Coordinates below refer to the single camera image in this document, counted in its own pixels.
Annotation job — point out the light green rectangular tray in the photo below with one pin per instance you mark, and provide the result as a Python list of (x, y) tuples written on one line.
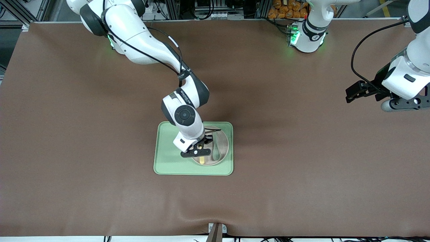
[(171, 158)]

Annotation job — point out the silver table edge bracket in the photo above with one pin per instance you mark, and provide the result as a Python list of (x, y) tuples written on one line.
[(224, 229)]

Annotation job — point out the black left camera mount bracket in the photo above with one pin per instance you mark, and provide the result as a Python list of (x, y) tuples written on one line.
[(411, 103)]

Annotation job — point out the black right camera mount bracket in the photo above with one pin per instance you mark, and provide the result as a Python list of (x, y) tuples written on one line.
[(195, 153)]

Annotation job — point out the white power strip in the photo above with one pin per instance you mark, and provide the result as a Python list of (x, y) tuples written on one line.
[(153, 9)]

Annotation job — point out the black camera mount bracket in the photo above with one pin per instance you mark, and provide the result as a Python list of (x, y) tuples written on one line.
[(411, 103), (195, 153)]

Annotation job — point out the aluminium frame beam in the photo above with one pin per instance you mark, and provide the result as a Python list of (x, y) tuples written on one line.
[(20, 15)]

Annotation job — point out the aluminium frame post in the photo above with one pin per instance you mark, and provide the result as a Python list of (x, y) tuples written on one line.
[(262, 8), (173, 8)]

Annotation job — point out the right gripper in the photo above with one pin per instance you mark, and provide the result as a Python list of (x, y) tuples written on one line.
[(206, 139)]

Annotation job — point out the yellow plastic fork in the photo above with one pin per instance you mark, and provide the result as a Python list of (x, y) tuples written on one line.
[(202, 160)]

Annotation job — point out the grey camera stand post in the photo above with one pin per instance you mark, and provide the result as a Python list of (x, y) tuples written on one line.
[(215, 236)]

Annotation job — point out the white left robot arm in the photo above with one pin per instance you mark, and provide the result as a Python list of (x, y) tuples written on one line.
[(310, 37)]

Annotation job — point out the brown table cover mat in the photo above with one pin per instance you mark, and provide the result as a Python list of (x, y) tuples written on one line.
[(100, 168)]

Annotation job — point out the orange food item pile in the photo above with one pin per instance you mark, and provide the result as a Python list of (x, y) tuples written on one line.
[(285, 10)]

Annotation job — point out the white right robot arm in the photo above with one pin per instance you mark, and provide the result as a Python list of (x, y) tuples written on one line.
[(134, 30)]

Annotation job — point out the white terminal strip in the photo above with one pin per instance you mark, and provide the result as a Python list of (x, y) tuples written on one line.
[(215, 15)]

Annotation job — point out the pale green plastic spoon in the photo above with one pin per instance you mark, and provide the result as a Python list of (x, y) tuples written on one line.
[(217, 153)]

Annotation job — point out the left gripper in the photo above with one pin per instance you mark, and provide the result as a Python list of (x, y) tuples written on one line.
[(380, 80)]

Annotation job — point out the round white plate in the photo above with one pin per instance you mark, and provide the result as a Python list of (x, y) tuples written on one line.
[(224, 141)]

